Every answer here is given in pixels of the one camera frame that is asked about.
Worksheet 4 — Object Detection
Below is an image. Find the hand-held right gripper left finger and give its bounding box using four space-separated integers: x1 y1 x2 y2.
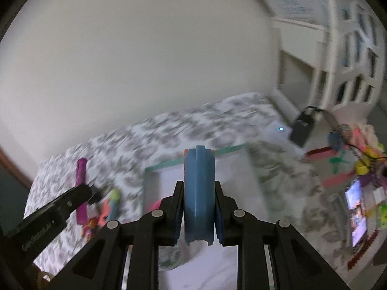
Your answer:
50 181 185 290

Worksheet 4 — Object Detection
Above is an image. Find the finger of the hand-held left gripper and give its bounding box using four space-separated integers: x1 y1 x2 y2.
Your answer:
50 184 94 227

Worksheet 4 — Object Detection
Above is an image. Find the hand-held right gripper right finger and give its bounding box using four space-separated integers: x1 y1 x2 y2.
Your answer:
214 181 353 290

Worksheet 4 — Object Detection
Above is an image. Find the purple plastic stick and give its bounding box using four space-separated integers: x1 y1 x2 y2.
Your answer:
75 158 89 225

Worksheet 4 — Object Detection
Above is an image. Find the round silver tin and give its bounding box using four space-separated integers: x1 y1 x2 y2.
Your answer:
159 245 185 271

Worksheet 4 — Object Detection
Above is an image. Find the orange and blue toy gun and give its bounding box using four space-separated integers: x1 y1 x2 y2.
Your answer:
98 189 123 227

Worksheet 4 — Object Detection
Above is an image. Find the teal cardboard box tray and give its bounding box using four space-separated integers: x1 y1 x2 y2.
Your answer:
142 144 277 290

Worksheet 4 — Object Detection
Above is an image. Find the blue round plastic case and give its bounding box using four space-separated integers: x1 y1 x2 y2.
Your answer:
183 145 216 246

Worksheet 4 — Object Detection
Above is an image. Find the grey floral blanket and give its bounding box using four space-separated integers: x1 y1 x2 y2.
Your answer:
26 92 321 278

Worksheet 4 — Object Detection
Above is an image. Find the white power strip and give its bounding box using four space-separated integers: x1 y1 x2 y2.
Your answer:
266 118 295 139

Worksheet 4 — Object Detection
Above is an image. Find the black charger on power strip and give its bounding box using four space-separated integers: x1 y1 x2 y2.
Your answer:
290 106 318 148

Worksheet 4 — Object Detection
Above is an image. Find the smartphone with lit screen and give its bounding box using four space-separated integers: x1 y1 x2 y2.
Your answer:
345 180 369 248

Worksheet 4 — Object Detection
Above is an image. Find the round blue badge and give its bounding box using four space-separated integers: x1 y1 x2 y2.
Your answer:
329 131 342 152

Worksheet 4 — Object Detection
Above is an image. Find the white lattice shelf rack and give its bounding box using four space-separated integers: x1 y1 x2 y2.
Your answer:
251 0 387 109

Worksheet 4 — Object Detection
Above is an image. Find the round light blue sign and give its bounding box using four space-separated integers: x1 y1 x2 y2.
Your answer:
266 0 330 25

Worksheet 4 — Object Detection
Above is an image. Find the dark wooden door frame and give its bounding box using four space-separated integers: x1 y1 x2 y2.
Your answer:
0 148 34 188

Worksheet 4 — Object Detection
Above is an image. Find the black charging cable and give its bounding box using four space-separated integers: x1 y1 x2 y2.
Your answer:
305 106 387 160

